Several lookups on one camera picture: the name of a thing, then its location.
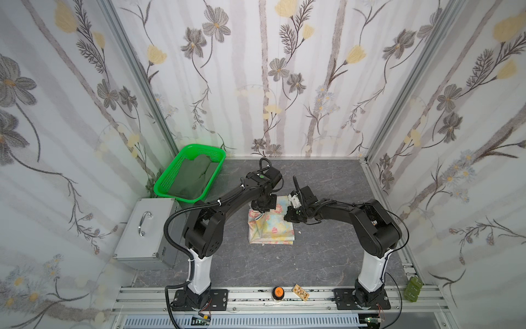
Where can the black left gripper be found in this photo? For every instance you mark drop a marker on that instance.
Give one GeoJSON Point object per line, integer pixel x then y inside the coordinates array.
{"type": "Point", "coordinates": [264, 203]}

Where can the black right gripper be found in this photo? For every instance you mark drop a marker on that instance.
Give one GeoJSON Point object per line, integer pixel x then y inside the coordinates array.
{"type": "Point", "coordinates": [301, 201]}

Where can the pastel floral skirt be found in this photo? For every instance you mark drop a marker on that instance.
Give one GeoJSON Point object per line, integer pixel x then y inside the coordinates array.
{"type": "Point", "coordinates": [270, 228]}

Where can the dark green skirt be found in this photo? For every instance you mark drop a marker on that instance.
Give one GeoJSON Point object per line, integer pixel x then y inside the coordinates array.
{"type": "Point", "coordinates": [193, 177]}

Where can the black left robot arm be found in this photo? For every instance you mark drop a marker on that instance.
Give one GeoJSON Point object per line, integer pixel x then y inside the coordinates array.
{"type": "Point", "coordinates": [205, 225]}

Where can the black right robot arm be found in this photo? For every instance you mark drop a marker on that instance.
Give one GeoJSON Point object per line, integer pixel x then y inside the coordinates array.
{"type": "Point", "coordinates": [377, 232]}

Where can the small wooden tag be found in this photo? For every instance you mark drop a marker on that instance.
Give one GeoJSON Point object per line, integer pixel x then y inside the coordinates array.
{"type": "Point", "coordinates": [301, 293]}

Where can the orange emergency stop button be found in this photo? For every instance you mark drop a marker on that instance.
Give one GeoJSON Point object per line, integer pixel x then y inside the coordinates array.
{"type": "Point", "coordinates": [278, 293]}

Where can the green plastic basket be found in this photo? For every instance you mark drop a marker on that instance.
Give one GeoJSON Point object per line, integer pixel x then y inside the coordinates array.
{"type": "Point", "coordinates": [190, 152]}

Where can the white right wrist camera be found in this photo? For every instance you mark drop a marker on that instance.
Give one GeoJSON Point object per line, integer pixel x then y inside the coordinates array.
{"type": "Point", "coordinates": [294, 200]}

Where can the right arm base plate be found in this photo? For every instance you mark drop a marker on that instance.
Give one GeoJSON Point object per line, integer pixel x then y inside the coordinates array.
{"type": "Point", "coordinates": [359, 299]}

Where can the white slotted cable duct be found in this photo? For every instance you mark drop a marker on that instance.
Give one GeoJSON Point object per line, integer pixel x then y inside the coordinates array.
{"type": "Point", "coordinates": [271, 321]}

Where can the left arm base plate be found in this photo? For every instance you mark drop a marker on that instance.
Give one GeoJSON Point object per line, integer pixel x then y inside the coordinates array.
{"type": "Point", "coordinates": [213, 299]}

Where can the grey metal box with handle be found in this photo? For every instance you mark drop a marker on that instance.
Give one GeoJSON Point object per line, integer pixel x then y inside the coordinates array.
{"type": "Point", "coordinates": [142, 245]}

